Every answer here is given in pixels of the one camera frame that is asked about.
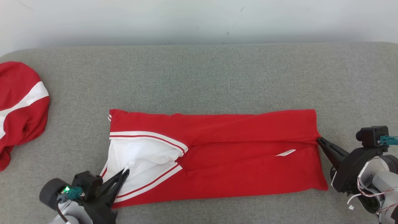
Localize red shorts with white stripe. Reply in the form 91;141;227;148
0;61;50;172

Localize black cable with teal plug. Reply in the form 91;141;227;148
377;135;398;146
56;186;85;224

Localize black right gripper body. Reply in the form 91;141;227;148
330;146;398;194

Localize red jersey with white sleeves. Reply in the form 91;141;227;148
99;108;329;209

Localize red white wire bundle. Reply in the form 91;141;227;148
347;157;398;215

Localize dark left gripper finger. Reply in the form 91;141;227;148
107;171;130;207
101;169;129;195

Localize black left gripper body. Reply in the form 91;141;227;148
39;178;118;224

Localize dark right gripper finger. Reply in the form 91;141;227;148
317;139;343;170
317;137;350;158

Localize grey fabric sofa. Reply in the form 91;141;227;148
0;42;398;224

